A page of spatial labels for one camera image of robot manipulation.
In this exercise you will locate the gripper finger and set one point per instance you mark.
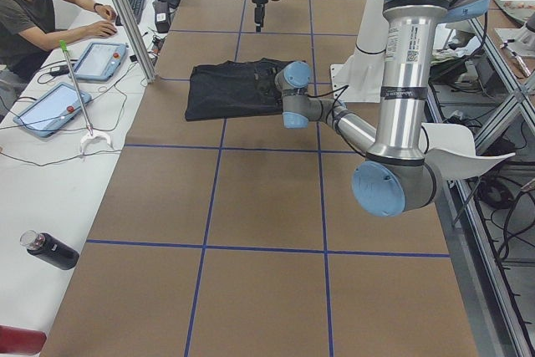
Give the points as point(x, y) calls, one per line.
point(259, 15)

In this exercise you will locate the black printed t-shirt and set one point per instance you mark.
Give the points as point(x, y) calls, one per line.
point(234, 90)

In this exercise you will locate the black box on table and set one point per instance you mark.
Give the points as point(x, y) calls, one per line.
point(162, 17)

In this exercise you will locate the black keyboard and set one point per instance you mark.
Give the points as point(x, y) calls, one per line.
point(134, 3)

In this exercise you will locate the far teach pendant tablet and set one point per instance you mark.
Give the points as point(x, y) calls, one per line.
point(99, 61)

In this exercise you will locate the teach pendant tablet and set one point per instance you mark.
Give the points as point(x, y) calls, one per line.
point(99, 61)
point(51, 112)

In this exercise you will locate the reacher grabber stick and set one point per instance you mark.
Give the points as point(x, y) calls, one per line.
point(92, 134)

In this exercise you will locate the near teach pendant tablet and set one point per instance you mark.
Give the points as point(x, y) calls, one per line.
point(51, 112)

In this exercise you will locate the seated person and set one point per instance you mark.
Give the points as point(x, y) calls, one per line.
point(29, 34)

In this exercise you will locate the white plastic chair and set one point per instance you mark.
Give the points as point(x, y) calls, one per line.
point(451, 149)

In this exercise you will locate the black water bottle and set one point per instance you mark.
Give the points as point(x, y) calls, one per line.
point(49, 249)

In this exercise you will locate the red bottle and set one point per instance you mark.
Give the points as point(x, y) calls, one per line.
point(21, 341)

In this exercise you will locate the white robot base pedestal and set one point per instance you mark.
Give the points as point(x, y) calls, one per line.
point(359, 78)

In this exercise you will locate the aluminium frame post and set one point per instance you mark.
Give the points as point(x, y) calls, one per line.
point(135, 38)

